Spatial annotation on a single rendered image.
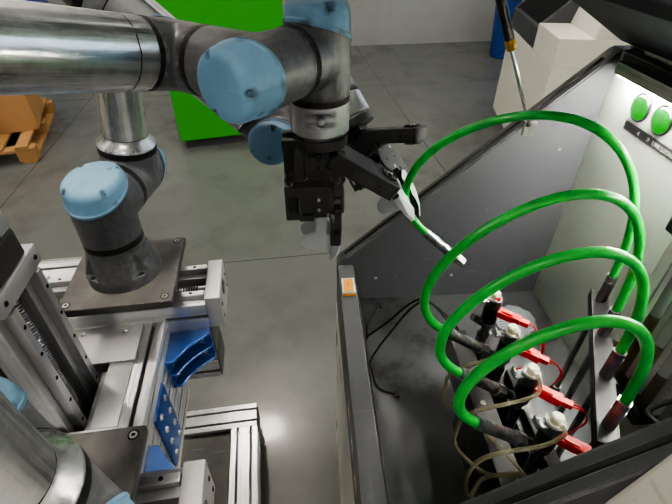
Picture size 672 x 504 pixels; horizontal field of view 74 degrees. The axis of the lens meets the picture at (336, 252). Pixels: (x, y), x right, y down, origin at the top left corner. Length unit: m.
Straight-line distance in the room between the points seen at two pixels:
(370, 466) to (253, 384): 1.33
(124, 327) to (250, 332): 1.26
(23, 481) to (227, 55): 0.38
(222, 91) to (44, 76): 0.15
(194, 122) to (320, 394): 2.70
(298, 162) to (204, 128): 3.47
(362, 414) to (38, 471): 0.54
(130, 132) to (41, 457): 0.69
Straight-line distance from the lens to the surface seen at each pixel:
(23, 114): 4.68
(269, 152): 0.75
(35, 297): 0.86
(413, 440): 0.97
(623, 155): 0.78
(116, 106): 0.98
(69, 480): 0.48
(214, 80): 0.46
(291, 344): 2.19
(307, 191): 0.60
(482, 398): 0.87
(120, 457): 0.77
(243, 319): 2.34
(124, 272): 0.99
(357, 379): 0.89
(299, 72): 0.48
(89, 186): 0.93
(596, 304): 0.93
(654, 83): 0.94
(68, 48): 0.47
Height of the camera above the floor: 1.67
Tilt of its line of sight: 38 degrees down
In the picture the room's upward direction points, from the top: straight up
